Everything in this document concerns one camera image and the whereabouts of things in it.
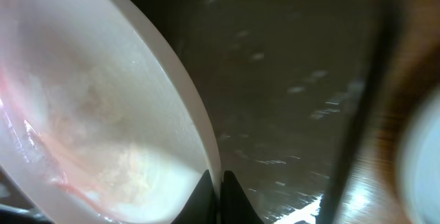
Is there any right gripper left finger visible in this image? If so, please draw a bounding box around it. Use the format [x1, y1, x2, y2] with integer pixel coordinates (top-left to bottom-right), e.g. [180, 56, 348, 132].
[172, 170, 217, 224]

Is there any brown serving tray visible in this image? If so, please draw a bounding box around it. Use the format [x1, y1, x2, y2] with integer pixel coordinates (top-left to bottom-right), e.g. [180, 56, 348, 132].
[131, 0, 397, 223]

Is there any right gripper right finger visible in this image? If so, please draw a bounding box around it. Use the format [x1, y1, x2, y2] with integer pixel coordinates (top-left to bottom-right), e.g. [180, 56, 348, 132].
[220, 170, 263, 224]

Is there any cream white plate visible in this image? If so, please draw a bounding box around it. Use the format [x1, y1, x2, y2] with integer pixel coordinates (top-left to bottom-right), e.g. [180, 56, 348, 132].
[396, 87, 439, 224]

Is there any pink white plate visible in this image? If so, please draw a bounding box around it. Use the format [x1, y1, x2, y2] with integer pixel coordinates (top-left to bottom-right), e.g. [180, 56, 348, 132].
[1, 0, 221, 223]

